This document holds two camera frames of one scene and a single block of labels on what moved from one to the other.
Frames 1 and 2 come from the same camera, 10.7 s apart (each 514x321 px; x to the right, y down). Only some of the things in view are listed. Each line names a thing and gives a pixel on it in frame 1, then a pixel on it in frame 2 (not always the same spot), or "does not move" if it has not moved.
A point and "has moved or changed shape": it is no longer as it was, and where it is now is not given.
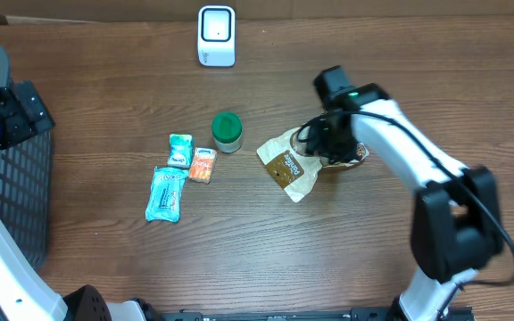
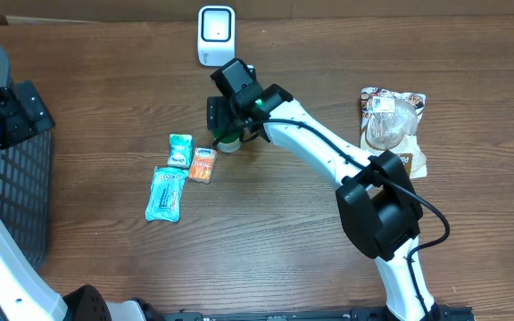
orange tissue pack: [201, 168] does not move
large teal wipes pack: [163, 202] does not move
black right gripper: [318, 144] -> [221, 114]
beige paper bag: [297, 169] has moved or changed shape
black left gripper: [9, 105] does not move
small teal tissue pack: [180, 150] does not move
